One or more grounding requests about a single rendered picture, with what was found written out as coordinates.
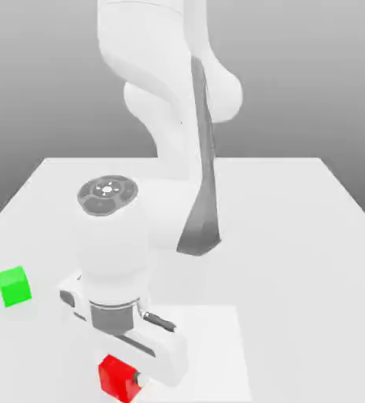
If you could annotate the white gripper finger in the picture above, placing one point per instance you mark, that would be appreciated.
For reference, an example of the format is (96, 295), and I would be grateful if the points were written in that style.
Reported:
(137, 377)

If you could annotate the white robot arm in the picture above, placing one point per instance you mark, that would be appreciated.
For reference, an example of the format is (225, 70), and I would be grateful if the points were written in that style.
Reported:
(170, 126)

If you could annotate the small red cube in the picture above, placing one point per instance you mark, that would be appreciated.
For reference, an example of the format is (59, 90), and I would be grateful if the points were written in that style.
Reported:
(116, 377)

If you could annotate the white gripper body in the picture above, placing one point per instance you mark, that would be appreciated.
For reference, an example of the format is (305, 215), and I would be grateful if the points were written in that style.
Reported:
(166, 352)

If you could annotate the small green cube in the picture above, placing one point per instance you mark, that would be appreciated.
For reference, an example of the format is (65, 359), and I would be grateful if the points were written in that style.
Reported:
(14, 288)

